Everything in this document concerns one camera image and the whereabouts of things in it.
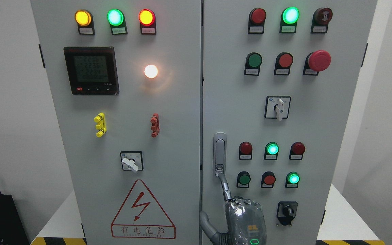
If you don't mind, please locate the grey cabinet door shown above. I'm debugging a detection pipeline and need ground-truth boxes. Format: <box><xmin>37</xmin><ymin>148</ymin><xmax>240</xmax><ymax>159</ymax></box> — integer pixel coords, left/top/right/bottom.
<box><xmin>202</xmin><ymin>0</ymin><xmax>377</xmax><ymax>245</ymax></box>
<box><xmin>31</xmin><ymin>0</ymin><xmax>202</xmax><ymax>245</ymax></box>

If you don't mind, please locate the red lit indicator light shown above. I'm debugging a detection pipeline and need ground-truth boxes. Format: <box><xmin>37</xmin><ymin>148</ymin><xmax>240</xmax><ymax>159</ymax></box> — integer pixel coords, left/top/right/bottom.
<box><xmin>138</xmin><ymin>9</ymin><xmax>157</xmax><ymax>35</ymax></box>

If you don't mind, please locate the green lit indicator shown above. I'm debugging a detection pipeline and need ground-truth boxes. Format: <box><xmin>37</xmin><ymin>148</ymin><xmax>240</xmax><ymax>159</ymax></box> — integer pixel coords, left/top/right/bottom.
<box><xmin>264</xmin><ymin>142</ymin><xmax>279</xmax><ymax>160</ymax></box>
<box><xmin>279</xmin><ymin>6</ymin><xmax>300</xmax><ymax>33</ymax></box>

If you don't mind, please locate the dark red buzzer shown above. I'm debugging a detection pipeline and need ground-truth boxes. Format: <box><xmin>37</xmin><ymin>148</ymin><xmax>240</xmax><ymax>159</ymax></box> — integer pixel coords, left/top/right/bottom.
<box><xmin>310</xmin><ymin>7</ymin><xmax>333</xmax><ymax>34</ymax></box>

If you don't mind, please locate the white glowing indicator lamp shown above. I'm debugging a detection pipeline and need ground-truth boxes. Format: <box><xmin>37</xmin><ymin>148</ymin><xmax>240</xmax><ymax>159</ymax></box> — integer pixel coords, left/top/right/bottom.
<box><xmin>144</xmin><ymin>65</ymin><xmax>159</xmax><ymax>79</ymax></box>

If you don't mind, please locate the black rotary knob switch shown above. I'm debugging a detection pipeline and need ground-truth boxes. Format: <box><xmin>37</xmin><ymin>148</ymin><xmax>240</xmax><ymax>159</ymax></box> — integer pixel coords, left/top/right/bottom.
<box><xmin>276</xmin><ymin>201</ymin><xmax>298</xmax><ymax>226</ymax></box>

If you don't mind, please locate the yellow terminal clip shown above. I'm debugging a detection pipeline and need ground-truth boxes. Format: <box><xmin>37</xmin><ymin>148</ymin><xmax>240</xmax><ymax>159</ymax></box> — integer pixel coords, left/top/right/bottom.
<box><xmin>94</xmin><ymin>113</ymin><xmax>107</xmax><ymax>137</ymax></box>

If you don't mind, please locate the green indicator light top left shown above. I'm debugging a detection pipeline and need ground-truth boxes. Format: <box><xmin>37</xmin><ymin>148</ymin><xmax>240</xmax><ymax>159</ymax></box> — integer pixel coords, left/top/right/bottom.
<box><xmin>107</xmin><ymin>9</ymin><xmax>127</xmax><ymax>35</ymax></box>

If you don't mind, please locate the silver door handle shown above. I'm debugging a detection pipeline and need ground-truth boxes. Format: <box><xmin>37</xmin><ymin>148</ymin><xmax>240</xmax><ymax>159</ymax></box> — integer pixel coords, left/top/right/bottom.
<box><xmin>213</xmin><ymin>132</ymin><xmax>227</xmax><ymax>177</ymax></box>

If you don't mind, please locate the red push button lower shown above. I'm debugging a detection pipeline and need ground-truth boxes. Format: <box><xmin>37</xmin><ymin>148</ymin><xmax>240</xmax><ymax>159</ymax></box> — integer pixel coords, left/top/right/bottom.
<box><xmin>260</xmin><ymin>171</ymin><xmax>276</xmax><ymax>188</ymax></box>

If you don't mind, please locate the left door white rotary switch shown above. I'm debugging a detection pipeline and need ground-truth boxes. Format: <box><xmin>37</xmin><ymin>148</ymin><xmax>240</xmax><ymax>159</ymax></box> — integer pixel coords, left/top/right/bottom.
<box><xmin>120</xmin><ymin>151</ymin><xmax>144</xmax><ymax>173</ymax></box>

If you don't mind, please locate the green push button upper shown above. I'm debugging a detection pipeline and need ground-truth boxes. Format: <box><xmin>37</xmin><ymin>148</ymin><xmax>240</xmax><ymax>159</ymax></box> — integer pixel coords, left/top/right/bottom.
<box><xmin>244</xmin><ymin>52</ymin><xmax>262</xmax><ymax>76</ymax></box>

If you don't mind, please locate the red push button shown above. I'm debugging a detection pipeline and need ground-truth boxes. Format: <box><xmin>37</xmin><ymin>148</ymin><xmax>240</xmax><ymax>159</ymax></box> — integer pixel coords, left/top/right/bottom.
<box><xmin>260</xmin><ymin>171</ymin><xmax>276</xmax><ymax>188</ymax></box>
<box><xmin>274</xmin><ymin>52</ymin><xmax>294</xmax><ymax>76</ymax></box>

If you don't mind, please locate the green push button lower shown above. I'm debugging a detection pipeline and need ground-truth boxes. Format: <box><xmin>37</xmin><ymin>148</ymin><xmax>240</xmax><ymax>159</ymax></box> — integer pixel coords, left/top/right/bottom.
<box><xmin>236</xmin><ymin>171</ymin><xmax>251</xmax><ymax>188</ymax></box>

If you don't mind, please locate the upper white rotary switch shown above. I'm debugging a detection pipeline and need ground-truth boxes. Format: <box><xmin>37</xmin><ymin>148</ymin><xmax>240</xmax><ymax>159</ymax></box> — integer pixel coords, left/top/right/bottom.
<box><xmin>264</xmin><ymin>96</ymin><xmax>291</xmax><ymax>121</ymax></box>

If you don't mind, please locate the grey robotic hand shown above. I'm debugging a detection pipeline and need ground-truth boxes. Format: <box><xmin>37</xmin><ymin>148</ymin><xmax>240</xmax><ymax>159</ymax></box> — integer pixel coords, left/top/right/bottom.
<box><xmin>199</xmin><ymin>173</ymin><xmax>267</xmax><ymax>245</ymax></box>

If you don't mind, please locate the red terminal clip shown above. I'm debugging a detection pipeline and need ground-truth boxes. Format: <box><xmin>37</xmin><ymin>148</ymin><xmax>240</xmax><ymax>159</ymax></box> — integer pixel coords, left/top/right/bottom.
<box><xmin>150</xmin><ymin>113</ymin><xmax>160</xmax><ymax>138</ymax></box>

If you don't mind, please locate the yellow indicator light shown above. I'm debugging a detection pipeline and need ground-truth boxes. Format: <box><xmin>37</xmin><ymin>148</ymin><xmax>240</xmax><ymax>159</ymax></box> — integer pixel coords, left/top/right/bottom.
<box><xmin>75</xmin><ymin>9</ymin><xmax>95</xmax><ymax>35</ymax></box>

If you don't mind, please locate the red push button upper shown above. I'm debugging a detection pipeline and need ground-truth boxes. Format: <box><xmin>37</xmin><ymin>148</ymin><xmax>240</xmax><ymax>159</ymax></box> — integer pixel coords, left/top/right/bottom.
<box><xmin>274</xmin><ymin>52</ymin><xmax>294</xmax><ymax>76</ymax></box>

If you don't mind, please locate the green lit indicator middle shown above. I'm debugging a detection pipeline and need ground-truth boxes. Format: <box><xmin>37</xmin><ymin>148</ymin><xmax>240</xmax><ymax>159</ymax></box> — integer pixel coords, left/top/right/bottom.
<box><xmin>264</xmin><ymin>142</ymin><xmax>279</xmax><ymax>160</ymax></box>

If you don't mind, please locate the dark red indicator top right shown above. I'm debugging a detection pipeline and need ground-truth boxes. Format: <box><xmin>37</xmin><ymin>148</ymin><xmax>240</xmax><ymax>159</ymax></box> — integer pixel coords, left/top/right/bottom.
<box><xmin>248</xmin><ymin>8</ymin><xmax>266</xmax><ymax>34</ymax></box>

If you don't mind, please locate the black digital power meter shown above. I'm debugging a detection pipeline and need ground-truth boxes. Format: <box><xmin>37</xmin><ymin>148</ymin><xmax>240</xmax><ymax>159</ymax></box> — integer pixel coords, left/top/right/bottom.
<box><xmin>64</xmin><ymin>46</ymin><xmax>119</xmax><ymax>95</ymax></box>

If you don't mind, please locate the green lit button lower right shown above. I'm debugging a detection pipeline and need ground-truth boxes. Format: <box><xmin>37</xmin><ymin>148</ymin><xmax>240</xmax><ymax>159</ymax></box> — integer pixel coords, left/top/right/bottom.
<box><xmin>285</xmin><ymin>171</ymin><xmax>300</xmax><ymax>188</ymax></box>

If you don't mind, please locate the green push button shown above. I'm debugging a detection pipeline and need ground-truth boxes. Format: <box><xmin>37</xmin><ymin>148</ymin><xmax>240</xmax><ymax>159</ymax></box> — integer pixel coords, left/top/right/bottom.
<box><xmin>244</xmin><ymin>52</ymin><xmax>262</xmax><ymax>76</ymax></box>
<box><xmin>236</xmin><ymin>171</ymin><xmax>251</xmax><ymax>188</ymax></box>

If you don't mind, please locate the black box with antenna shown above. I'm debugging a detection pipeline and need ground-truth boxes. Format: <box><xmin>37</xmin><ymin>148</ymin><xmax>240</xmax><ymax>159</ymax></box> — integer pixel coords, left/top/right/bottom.
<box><xmin>0</xmin><ymin>190</ymin><xmax>30</xmax><ymax>245</ymax></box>

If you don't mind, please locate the dark red indicator middle right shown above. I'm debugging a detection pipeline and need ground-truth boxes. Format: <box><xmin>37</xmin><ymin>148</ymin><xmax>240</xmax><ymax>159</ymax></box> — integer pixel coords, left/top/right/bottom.
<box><xmin>289</xmin><ymin>142</ymin><xmax>306</xmax><ymax>160</ymax></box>

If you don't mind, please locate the green lit indicator top right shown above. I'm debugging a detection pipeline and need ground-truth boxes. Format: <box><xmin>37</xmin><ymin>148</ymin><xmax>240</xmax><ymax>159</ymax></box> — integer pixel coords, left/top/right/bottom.
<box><xmin>279</xmin><ymin>6</ymin><xmax>300</xmax><ymax>33</ymax></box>

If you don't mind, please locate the red electric hazard warning sticker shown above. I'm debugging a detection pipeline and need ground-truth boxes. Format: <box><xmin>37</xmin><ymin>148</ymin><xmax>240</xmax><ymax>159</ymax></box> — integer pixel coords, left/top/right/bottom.
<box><xmin>111</xmin><ymin>179</ymin><xmax>176</xmax><ymax>239</ymax></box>

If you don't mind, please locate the red emergency stop mushroom button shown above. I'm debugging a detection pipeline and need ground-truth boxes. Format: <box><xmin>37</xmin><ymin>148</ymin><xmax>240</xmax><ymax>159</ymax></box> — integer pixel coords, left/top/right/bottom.
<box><xmin>303</xmin><ymin>50</ymin><xmax>331</xmax><ymax>76</ymax></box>

